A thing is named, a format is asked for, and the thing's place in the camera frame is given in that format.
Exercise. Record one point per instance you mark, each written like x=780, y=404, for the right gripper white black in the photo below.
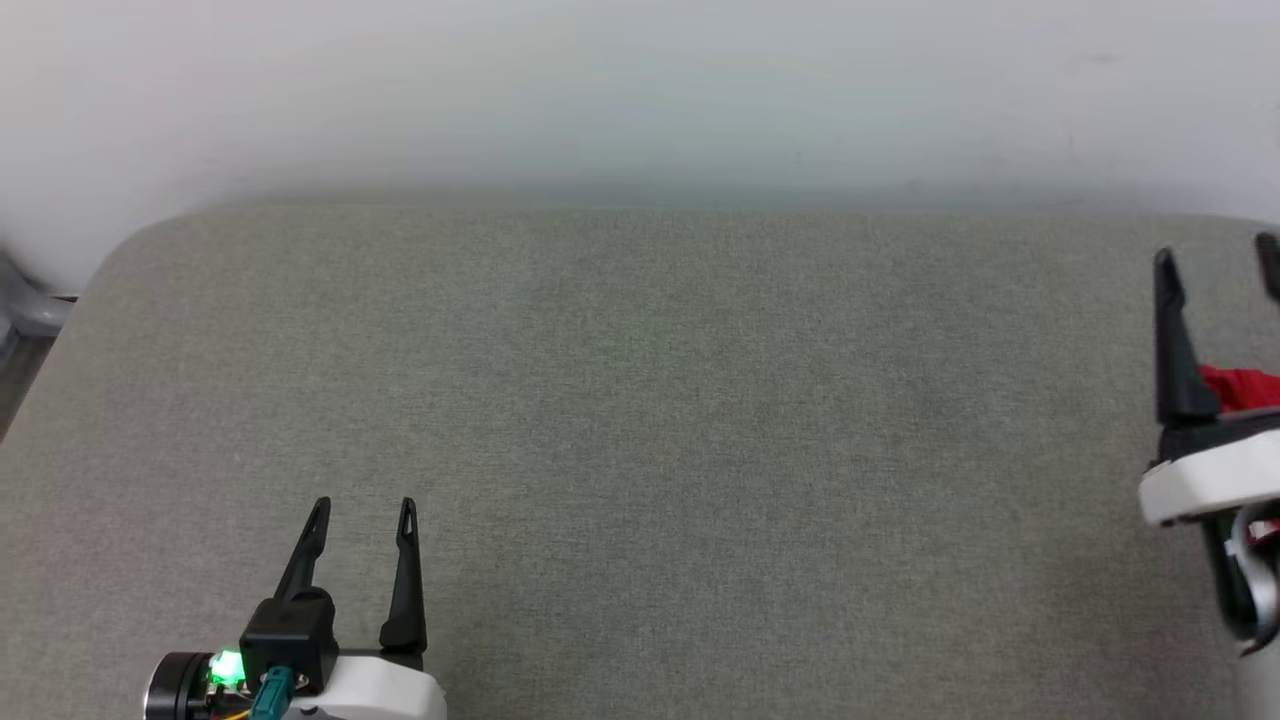
x=1210, y=485

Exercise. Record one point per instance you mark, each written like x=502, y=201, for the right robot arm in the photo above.
x=1265, y=600

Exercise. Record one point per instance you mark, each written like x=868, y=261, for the grey fabric sofa cushion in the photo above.
x=650, y=450

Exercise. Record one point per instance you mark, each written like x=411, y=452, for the red and white basketball jersey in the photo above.
x=1245, y=388

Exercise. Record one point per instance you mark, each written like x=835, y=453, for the grey metal frame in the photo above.
x=30, y=315

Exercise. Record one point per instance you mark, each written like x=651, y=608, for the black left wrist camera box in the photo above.
x=290, y=630

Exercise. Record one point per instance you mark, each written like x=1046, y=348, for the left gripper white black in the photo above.
x=390, y=690

